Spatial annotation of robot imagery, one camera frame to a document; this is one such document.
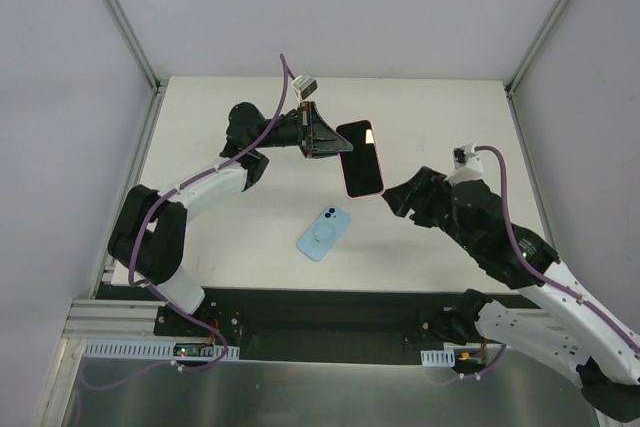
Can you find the left aluminium frame post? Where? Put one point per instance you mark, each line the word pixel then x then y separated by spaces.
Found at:
pixel 132 43

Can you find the right aluminium frame post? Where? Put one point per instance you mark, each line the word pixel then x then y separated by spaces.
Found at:
pixel 540 39

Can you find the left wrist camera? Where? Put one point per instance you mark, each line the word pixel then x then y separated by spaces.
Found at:
pixel 304 86

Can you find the right white cable duct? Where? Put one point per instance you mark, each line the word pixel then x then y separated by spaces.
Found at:
pixel 444 358

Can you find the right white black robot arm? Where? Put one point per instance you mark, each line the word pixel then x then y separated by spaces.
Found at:
pixel 593 350

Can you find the aluminium frame post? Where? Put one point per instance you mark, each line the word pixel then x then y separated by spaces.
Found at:
pixel 540 39
pixel 132 43

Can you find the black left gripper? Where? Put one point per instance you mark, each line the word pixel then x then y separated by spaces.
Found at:
pixel 305 129

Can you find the white cable duct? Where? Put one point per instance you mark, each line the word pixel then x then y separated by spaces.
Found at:
pixel 158 350
pixel 444 358

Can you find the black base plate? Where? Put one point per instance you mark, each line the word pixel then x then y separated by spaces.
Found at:
pixel 376 328

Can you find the black smartphone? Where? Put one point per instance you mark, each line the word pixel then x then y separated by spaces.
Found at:
pixel 359 157

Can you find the light blue phone case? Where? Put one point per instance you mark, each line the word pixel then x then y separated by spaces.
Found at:
pixel 324 233

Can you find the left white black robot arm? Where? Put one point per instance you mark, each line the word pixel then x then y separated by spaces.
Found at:
pixel 149 234

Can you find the metal front sheet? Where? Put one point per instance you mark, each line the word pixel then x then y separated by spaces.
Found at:
pixel 86 391

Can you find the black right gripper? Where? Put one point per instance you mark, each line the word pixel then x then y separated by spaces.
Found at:
pixel 420 195

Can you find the left white cable duct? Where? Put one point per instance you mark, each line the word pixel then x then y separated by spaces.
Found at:
pixel 158 350

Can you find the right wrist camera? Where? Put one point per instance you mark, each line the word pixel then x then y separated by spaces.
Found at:
pixel 465 158

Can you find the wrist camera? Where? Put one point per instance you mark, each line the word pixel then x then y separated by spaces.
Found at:
pixel 465 158
pixel 304 86

